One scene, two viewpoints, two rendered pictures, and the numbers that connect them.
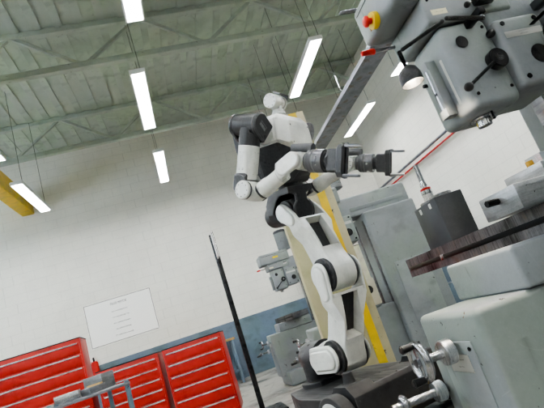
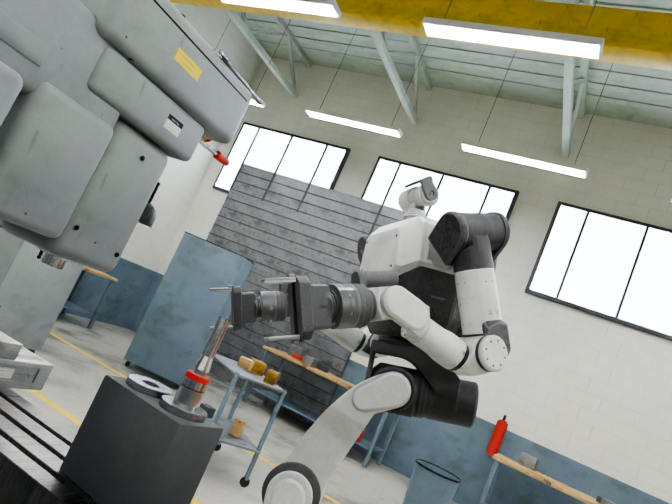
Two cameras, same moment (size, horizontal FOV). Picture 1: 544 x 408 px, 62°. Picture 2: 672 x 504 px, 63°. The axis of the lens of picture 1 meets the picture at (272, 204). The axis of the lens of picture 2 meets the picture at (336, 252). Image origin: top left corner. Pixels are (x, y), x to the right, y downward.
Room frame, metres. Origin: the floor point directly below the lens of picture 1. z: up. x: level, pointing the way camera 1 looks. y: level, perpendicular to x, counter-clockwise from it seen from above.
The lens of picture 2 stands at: (2.72, -1.35, 1.38)
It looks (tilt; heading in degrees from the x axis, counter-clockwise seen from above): 8 degrees up; 130
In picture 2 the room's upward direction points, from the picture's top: 24 degrees clockwise
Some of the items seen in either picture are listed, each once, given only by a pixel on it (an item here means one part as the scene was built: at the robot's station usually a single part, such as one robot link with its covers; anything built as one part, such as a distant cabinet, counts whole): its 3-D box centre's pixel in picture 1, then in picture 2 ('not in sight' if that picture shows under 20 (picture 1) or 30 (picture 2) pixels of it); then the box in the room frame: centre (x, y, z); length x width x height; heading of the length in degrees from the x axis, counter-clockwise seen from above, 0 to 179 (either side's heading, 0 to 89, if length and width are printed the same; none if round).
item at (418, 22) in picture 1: (448, 26); (118, 101); (1.48, -0.81, 1.68); 0.34 x 0.24 x 0.10; 104
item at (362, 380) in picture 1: (351, 374); not in sight; (2.02, -0.09, 0.59); 0.64 x 0.52 x 0.33; 31
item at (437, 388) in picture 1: (416, 400); not in sight; (1.48, -0.22, 0.55); 0.22 x 0.06 x 0.06; 104
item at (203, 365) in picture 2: (419, 176); (212, 346); (1.94, -0.65, 1.28); 0.03 x 0.03 x 0.11
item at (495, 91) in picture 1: (463, 78); (88, 189); (1.47, -0.77, 1.47); 0.21 x 0.19 x 0.32; 14
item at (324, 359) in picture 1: (340, 354); not in sight; (2.05, -0.07, 0.68); 0.21 x 0.20 x 0.13; 31
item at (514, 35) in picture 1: (508, 67); (15, 151); (1.51, -0.96, 1.47); 0.24 x 0.19 x 0.26; 14
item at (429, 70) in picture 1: (438, 90); not in sight; (1.44, -0.66, 1.44); 0.04 x 0.04 x 0.21; 14
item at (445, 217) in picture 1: (444, 219); (143, 445); (1.89, -0.66, 1.07); 0.22 x 0.12 x 0.20; 7
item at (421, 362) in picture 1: (431, 358); not in sight; (1.35, -0.28, 0.67); 0.16 x 0.12 x 0.12; 104
